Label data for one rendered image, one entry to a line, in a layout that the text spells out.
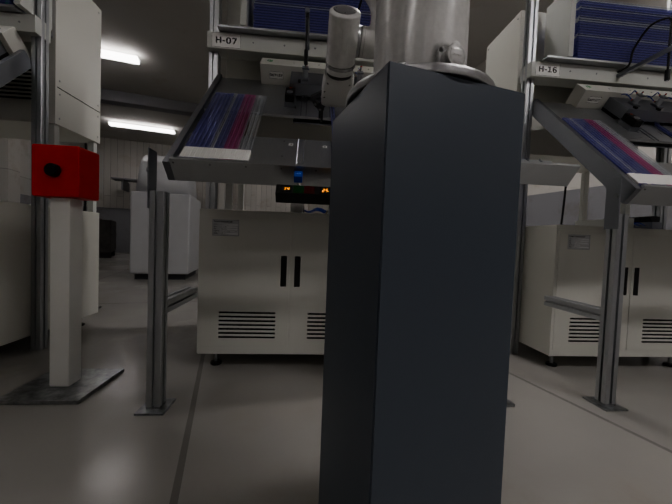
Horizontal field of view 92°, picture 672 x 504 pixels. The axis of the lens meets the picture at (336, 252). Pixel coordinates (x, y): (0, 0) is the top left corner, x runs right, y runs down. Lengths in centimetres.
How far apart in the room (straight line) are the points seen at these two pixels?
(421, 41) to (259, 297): 105
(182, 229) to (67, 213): 274
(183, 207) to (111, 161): 601
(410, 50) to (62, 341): 128
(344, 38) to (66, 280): 112
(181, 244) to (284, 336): 284
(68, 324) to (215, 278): 46
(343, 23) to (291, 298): 90
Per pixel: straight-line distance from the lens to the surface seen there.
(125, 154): 987
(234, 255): 130
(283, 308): 130
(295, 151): 108
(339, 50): 104
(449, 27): 47
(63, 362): 140
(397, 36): 47
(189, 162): 103
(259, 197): 948
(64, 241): 134
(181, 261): 403
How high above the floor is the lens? 52
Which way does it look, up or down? 2 degrees down
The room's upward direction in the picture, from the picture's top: 2 degrees clockwise
